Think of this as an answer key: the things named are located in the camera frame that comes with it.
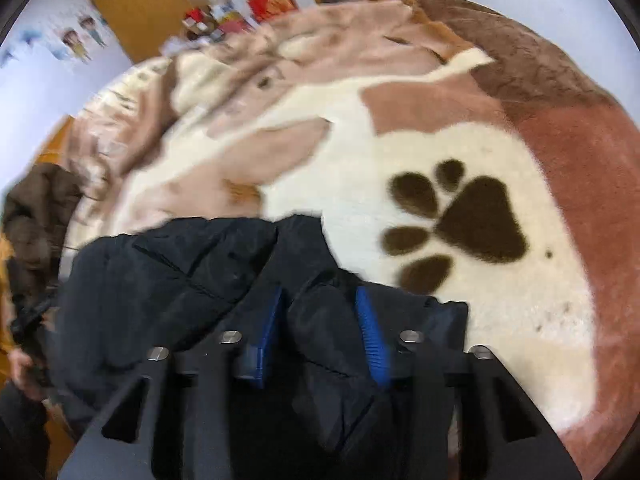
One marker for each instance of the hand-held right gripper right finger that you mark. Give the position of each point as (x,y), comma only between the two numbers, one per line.
(372,335)

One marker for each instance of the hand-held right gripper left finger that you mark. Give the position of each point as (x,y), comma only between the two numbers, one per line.
(267,340)

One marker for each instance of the black hooded puffer jacket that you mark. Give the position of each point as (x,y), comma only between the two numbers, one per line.
(190,280)

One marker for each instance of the brown puffer jacket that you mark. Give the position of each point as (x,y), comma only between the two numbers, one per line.
(35,220)

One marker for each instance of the brown paw print blanket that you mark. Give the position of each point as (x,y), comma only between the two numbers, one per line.
(375,125)

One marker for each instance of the plush toy with santa hat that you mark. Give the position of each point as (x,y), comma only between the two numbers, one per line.
(197,22)

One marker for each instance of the wooden door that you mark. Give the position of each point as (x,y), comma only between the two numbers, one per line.
(150,15)

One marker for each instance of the red gift box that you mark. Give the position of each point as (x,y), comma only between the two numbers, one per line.
(272,5)

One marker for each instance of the clear plastic jar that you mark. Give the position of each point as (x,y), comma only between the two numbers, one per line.
(223,6)

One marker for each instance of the cartoon wall poster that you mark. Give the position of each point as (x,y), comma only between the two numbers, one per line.
(82,37)

